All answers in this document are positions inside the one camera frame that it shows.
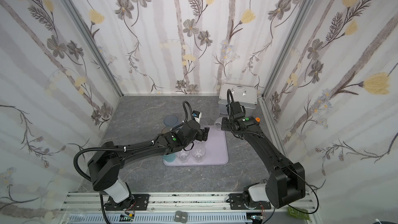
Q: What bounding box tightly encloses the clear tall tumbler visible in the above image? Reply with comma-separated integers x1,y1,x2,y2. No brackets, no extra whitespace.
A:
191,143,206,163

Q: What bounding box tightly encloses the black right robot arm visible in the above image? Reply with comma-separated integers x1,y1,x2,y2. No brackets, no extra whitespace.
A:
222,101,309,208

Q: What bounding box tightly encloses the lilac plastic tray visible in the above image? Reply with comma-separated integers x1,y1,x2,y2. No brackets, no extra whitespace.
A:
163,125,229,167

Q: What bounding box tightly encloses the white slotted cable duct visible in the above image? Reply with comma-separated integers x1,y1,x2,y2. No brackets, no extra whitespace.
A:
63,213,252,224

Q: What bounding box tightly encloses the teal dotted plastic tumbler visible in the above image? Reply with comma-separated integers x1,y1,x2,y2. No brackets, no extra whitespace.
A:
163,153,176,163

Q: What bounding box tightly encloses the pink plastic cup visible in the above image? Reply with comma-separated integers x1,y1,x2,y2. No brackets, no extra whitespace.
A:
214,117,223,130

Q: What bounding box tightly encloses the clear faceted glass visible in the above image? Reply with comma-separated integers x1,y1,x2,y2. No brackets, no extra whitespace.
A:
176,150,190,163

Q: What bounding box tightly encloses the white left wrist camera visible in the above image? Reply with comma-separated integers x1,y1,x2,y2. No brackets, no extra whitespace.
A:
191,111,202,123

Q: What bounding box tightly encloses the silver metal first-aid case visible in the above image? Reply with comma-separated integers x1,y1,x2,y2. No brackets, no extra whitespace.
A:
218,84,258,116

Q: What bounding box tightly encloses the blue frosted plastic tumbler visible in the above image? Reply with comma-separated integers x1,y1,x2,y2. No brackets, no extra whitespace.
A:
163,115,178,128

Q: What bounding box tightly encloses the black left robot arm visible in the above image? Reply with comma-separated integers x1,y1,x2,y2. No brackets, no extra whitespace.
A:
73,120,210,224

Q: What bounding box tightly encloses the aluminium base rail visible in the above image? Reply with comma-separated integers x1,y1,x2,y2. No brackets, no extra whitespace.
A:
58,191,316,216

